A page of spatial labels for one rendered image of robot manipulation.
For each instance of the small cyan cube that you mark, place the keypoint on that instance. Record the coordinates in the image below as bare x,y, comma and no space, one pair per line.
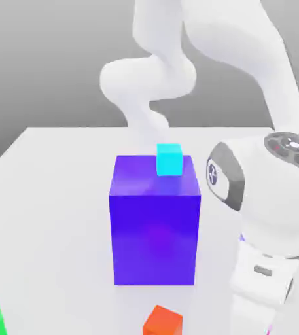
168,162

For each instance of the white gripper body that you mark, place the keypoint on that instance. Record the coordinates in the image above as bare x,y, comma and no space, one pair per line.
253,308

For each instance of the large blue box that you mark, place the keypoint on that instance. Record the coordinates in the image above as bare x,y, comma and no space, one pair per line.
154,235

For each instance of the small orange cube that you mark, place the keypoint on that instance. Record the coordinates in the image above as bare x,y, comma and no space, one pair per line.
162,323

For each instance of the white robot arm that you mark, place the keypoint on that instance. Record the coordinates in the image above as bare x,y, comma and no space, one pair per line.
264,65

